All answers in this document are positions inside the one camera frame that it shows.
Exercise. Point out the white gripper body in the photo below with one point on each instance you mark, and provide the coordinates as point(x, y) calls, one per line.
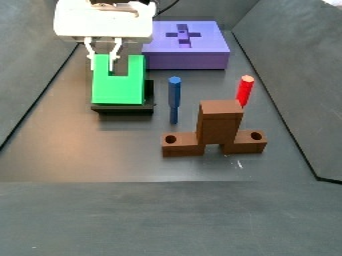
point(104, 19)

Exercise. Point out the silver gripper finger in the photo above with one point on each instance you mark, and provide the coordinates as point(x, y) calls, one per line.
point(87, 42)
point(113, 53)

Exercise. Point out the green U-shaped block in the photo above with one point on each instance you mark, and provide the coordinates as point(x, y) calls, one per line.
point(113, 89)

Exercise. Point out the purple board with cross slot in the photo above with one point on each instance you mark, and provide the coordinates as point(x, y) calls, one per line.
point(186, 45)

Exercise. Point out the blue peg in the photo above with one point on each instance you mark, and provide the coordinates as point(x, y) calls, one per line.
point(173, 97)

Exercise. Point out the red peg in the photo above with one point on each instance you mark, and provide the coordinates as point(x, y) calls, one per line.
point(244, 88)

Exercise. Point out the brown T-shaped block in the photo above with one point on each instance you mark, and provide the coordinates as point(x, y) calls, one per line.
point(219, 118)

